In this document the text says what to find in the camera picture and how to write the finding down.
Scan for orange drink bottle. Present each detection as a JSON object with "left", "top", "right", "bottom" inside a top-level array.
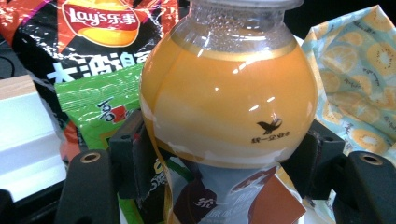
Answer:
[{"left": 138, "top": 0, "right": 318, "bottom": 224}]

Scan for white plastic tray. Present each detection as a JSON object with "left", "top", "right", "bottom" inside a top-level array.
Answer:
[{"left": 0, "top": 91, "right": 68, "bottom": 202}]

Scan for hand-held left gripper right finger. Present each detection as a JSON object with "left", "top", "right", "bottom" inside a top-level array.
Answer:
[{"left": 281, "top": 119, "right": 346, "bottom": 200}]

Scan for red and black chip bag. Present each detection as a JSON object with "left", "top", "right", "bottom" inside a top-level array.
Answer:
[{"left": 0, "top": 0, "right": 181, "bottom": 162}]

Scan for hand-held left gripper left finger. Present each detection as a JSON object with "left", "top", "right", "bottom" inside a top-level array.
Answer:
[{"left": 108, "top": 108, "right": 153, "bottom": 202}]

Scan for green snack packet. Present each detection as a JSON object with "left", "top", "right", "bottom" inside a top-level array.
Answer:
[{"left": 55, "top": 63, "right": 176, "bottom": 224}]

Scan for fruit-print cloth bag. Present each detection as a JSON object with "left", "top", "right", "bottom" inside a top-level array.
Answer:
[{"left": 303, "top": 4, "right": 396, "bottom": 224}]

